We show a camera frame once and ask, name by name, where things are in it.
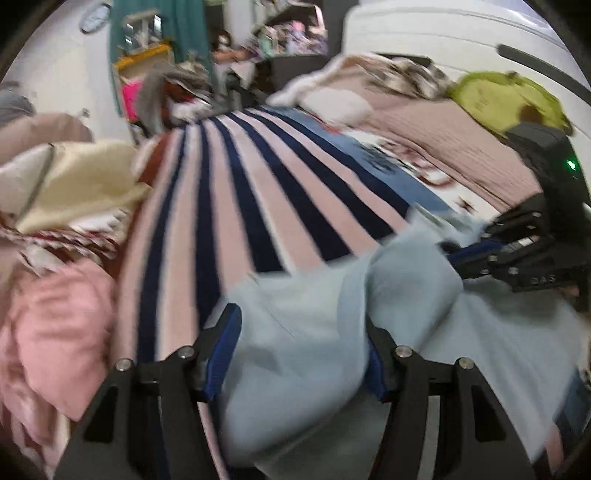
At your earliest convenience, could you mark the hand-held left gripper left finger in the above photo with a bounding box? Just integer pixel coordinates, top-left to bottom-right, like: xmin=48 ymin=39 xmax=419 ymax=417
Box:
xmin=53 ymin=302 xmax=243 ymax=480

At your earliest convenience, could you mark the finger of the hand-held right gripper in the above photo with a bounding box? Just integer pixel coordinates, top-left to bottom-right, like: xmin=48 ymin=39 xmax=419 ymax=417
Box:
xmin=443 ymin=242 xmax=555 ymax=283
xmin=480 ymin=196 xmax=555 ymax=245

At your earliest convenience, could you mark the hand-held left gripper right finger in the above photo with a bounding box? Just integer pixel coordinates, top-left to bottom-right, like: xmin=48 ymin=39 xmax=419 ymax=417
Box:
xmin=365 ymin=320 xmax=539 ymax=480

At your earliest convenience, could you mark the light blue t-shirt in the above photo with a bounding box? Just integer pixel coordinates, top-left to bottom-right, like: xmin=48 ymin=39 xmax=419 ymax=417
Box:
xmin=215 ymin=205 xmax=591 ymax=472

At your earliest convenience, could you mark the grey clothes pile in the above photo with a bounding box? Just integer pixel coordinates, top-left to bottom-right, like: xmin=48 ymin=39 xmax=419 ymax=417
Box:
xmin=136 ymin=62 xmax=215 ymax=134

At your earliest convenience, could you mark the person's right hand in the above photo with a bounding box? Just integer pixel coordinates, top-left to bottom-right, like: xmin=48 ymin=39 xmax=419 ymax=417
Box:
xmin=561 ymin=284 xmax=591 ymax=320

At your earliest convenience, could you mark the lime green garment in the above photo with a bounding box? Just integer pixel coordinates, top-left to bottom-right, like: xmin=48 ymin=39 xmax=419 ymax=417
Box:
xmin=448 ymin=71 xmax=573 ymax=139

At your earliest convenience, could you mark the mauve knitted garment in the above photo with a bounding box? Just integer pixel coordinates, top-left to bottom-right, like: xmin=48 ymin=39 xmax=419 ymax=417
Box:
xmin=351 ymin=99 xmax=543 ymax=208

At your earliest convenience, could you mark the striped printed fleece blanket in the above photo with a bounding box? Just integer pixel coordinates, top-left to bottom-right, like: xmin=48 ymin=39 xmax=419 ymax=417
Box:
xmin=111 ymin=105 xmax=591 ymax=480

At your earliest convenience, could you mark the grey patterned cloth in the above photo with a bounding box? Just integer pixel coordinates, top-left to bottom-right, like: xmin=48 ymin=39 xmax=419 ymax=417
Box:
xmin=369 ymin=55 xmax=455 ymax=100

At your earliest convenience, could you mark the pink garment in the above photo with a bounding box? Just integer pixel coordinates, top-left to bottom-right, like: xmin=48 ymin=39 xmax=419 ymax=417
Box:
xmin=0 ymin=258 xmax=118 ymax=457

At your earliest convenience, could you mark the white bed headboard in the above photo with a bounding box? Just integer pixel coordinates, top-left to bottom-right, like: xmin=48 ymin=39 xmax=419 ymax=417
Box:
xmin=344 ymin=0 xmax=587 ymax=121

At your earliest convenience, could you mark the white fleece blanket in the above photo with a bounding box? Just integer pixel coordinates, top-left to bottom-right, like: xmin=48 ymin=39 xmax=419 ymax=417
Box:
xmin=268 ymin=55 xmax=375 ymax=125

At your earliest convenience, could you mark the cream yellow garment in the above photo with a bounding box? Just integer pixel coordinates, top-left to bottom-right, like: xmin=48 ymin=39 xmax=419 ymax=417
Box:
xmin=0 ymin=141 xmax=153 ymax=273

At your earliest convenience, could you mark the dark desk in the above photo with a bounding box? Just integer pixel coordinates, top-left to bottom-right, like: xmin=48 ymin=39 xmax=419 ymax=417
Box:
xmin=254 ymin=54 xmax=338 ymax=93

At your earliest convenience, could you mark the dark bookshelf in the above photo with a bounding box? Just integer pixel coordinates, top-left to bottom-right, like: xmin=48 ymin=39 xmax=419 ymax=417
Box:
xmin=265 ymin=0 xmax=348 ymax=54

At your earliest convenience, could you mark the yellow shelf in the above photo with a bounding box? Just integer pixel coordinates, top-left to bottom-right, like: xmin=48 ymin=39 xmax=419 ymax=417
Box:
xmin=113 ymin=41 xmax=174 ymax=121

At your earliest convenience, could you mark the teal curtain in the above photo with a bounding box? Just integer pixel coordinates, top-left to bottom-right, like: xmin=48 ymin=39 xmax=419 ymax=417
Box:
xmin=108 ymin=0 xmax=213 ymax=116

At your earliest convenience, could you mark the round wall clock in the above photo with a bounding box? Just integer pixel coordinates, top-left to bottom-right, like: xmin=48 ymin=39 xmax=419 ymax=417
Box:
xmin=79 ymin=2 xmax=112 ymax=34

